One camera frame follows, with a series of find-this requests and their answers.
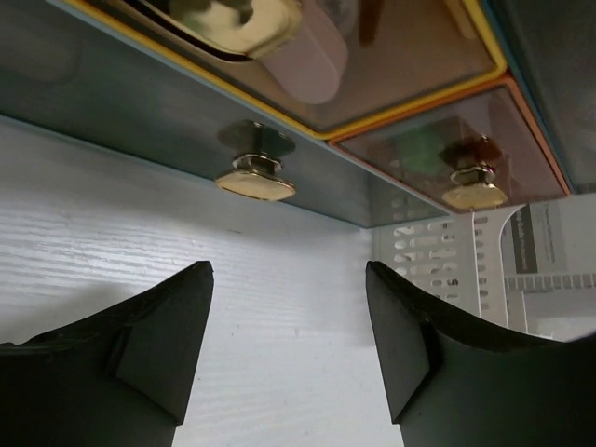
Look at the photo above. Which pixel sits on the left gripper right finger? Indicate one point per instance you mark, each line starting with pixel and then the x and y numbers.
pixel 454 379

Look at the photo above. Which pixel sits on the white four-slot file rack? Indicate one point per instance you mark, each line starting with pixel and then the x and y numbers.
pixel 455 257

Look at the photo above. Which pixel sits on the teal drawer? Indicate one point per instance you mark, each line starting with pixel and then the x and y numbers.
pixel 63 74

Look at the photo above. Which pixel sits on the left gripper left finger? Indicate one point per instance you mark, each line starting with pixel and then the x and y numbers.
pixel 120 377

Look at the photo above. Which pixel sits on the orange drawer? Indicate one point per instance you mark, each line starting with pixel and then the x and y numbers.
pixel 502 158

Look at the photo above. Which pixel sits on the teal desktop drawer cabinet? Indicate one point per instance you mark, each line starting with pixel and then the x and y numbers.
pixel 549 47

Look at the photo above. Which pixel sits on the yellow drawer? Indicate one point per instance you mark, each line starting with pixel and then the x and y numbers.
pixel 401 54

